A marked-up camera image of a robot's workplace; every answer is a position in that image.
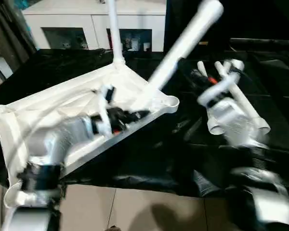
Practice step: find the black work mat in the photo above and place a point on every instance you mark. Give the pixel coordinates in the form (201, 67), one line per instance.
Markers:
(159, 159)

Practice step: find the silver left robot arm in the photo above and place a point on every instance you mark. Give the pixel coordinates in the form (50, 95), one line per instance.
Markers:
(43, 163)

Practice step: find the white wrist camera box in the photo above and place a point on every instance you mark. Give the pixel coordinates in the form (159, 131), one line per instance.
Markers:
(103, 115)
(221, 84)

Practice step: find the white sideboard with glass doors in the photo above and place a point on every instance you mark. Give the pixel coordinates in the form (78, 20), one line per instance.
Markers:
(86, 21)

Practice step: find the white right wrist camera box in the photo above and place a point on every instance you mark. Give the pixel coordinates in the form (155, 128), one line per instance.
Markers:
(221, 84)

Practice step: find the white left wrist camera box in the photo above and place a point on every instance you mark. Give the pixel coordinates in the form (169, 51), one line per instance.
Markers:
(103, 115)

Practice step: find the white plastic table leg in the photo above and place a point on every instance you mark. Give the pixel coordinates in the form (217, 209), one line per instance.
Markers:
(241, 96)
(204, 72)
(183, 45)
(114, 31)

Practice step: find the white plastic table top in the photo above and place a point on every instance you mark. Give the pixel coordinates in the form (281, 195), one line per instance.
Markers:
(62, 110)

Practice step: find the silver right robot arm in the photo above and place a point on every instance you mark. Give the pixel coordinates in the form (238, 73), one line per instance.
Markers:
(250, 163)

